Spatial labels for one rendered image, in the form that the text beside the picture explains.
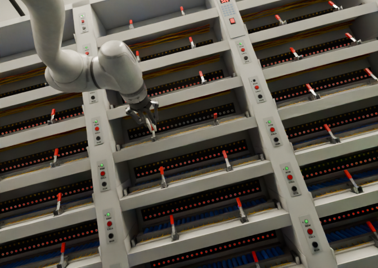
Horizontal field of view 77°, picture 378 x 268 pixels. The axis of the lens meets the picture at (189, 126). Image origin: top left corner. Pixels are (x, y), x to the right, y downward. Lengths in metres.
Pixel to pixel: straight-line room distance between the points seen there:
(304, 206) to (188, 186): 0.43
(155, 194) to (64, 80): 0.51
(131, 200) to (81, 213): 0.20
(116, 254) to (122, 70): 0.66
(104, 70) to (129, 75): 0.07
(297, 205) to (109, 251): 0.70
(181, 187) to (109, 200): 0.28
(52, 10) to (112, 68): 0.26
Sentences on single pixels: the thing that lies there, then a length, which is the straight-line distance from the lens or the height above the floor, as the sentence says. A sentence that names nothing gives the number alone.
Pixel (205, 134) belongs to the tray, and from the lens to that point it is 0.98.
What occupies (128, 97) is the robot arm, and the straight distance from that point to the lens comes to 0.81.
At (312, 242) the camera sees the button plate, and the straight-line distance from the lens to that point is 1.01.
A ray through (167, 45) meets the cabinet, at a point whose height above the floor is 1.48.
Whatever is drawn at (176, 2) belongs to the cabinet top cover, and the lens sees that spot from 1.51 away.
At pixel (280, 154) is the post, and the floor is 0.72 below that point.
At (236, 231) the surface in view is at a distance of 0.96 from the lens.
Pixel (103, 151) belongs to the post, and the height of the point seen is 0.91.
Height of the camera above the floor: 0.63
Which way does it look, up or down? 18 degrees up
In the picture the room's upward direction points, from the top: 14 degrees counter-clockwise
